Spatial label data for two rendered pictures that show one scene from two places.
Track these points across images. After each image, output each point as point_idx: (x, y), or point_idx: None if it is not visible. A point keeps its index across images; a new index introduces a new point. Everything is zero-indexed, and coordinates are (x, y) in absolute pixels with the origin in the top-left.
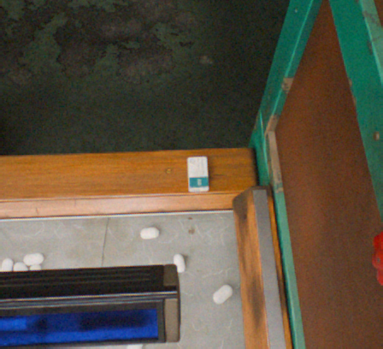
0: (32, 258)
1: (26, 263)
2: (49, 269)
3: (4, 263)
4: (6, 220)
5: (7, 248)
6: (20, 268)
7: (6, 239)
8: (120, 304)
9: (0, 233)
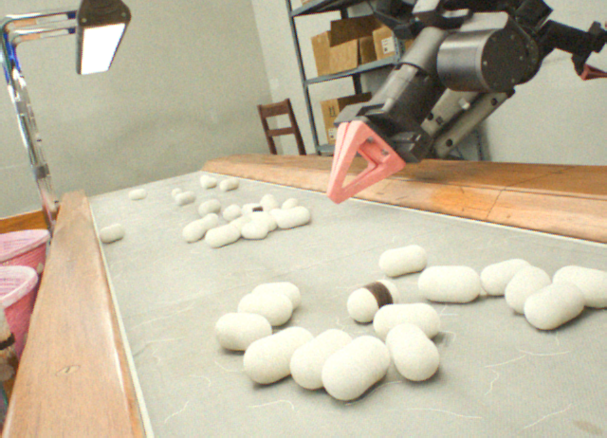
0: (579, 270)
1: (556, 276)
2: (603, 327)
3: (508, 260)
4: (604, 245)
5: (549, 272)
6: (531, 271)
7: (565, 264)
8: None
9: (567, 255)
